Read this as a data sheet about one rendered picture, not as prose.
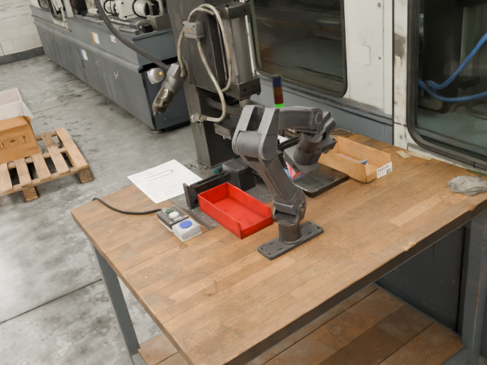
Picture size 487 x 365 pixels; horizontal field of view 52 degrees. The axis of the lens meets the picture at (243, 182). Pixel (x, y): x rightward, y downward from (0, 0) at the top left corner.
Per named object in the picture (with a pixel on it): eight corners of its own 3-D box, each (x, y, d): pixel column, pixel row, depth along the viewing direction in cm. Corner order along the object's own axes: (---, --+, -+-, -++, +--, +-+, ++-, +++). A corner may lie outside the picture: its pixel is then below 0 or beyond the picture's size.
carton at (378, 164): (366, 186, 167) (365, 165, 163) (316, 165, 186) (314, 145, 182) (392, 173, 173) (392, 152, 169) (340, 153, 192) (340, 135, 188)
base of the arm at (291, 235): (252, 227, 138) (267, 237, 133) (307, 200, 147) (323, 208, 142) (256, 250, 142) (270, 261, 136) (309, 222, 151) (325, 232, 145)
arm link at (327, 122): (314, 129, 153) (308, 93, 146) (340, 132, 148) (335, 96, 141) (296, 148, 146) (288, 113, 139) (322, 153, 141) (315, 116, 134)
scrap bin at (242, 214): (241, 240, 147) (238, 223, 145) (200, 210, 167) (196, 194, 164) (273, 224, 153) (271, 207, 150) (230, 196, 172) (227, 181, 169)
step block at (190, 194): (191, 209, 168) (186, 186, 164) (187, 206, 170) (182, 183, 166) (207, 202, 171) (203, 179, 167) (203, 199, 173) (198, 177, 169)
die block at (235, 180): (240, 193, 173) (238, 174, 170) (225, 184, 181) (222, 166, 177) (285, 173, 182) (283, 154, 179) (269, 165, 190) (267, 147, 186)
